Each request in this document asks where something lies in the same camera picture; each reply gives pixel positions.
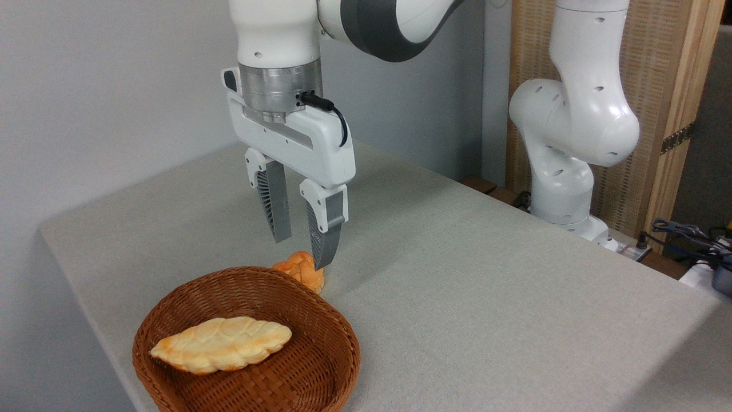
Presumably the grey tablecloth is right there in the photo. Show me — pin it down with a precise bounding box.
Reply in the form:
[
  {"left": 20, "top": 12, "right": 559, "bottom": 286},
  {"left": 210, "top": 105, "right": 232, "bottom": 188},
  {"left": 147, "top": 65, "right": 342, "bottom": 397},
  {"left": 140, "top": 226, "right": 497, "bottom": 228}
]
[{"left": 39, "top": 140, "right": 732, "bottom": 412}]

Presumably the long braided pale bread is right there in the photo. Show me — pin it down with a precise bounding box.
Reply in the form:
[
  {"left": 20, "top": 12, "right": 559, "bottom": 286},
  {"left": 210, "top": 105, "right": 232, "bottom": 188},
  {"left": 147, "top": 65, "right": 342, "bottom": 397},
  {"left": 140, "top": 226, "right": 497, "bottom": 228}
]
[{"left": 149, "top": 316, "right": 293, "bottom": 376}]

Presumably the small round orange bread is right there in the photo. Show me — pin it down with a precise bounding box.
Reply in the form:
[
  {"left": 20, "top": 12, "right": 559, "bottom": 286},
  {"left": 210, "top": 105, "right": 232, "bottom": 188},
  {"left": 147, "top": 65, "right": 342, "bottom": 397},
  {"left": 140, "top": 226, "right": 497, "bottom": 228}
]
[{"left": 272, "top": 251, "right": 325, "bottom": 295}]

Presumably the black metal hinge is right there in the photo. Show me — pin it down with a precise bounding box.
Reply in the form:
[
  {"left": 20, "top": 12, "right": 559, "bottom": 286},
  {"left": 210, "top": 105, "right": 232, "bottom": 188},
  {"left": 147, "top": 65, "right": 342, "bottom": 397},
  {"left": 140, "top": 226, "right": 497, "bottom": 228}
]
[{"left": 660, "top": 121, "right": 696, "bottom": 156}]

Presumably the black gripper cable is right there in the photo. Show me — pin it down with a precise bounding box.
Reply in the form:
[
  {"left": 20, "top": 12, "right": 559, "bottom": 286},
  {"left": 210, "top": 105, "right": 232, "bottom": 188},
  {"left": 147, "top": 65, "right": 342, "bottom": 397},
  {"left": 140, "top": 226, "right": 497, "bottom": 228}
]
[{"left": 300, "top": 91, "right": 349, "bottom": 148}]

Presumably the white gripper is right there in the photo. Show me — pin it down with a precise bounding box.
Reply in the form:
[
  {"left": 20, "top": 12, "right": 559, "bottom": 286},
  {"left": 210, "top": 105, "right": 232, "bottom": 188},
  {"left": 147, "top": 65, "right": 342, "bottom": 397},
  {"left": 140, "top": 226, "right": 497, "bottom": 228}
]
[{"left": 221, "top": 66, "right": 357, "bottom": 271}]

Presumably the brown wicker basket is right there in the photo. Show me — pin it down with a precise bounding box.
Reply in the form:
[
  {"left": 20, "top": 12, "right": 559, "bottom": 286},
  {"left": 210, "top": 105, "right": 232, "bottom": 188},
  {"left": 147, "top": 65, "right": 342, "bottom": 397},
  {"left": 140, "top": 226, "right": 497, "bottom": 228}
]
[{"left": 132, "top": 266, "right": 361, "bottom": 412}]

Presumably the wooden rattan screen panel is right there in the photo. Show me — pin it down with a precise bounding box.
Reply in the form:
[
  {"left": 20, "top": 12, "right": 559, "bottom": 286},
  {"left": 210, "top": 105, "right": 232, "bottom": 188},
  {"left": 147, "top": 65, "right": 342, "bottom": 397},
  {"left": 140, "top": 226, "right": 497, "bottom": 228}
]
[{"left": 506, "top": 0, "right": 727, "bottom": 253}]

